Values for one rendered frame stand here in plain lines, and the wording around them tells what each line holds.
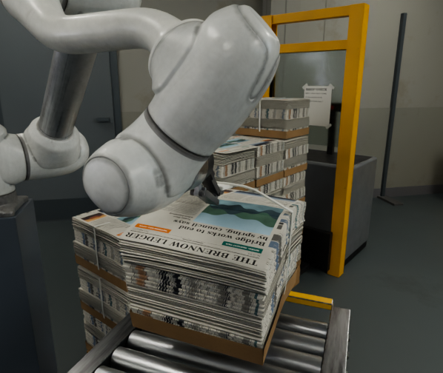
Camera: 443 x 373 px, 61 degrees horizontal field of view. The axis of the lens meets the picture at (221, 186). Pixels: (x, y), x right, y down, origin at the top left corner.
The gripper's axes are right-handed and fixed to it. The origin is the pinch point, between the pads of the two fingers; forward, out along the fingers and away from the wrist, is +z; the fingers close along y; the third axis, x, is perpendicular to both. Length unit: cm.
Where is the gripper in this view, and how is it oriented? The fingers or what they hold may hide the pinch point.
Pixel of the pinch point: (227, 152)
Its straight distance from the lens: 80.8
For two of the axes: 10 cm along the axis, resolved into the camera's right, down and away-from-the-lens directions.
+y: -0.6, 9.8, 2.1
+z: 3.5, -1.8, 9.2
